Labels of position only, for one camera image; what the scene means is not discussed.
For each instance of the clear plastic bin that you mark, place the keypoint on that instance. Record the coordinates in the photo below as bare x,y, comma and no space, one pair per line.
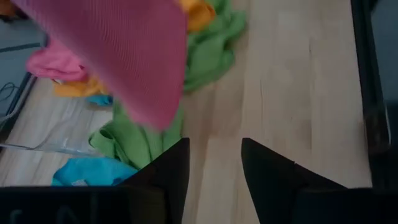
62,130

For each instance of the large green microfiber towel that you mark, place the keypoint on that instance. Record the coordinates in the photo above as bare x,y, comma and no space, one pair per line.
211,56

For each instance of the pink microfiber towel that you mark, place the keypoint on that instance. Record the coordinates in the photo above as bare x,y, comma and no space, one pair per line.
56,63
124,56

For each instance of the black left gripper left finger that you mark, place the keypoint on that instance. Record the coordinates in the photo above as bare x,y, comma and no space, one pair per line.
168,171

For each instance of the small green microfiber towel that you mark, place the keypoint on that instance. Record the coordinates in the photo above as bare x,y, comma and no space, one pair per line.
130,143

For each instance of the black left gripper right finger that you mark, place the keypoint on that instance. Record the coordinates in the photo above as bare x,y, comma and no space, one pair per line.
273,174

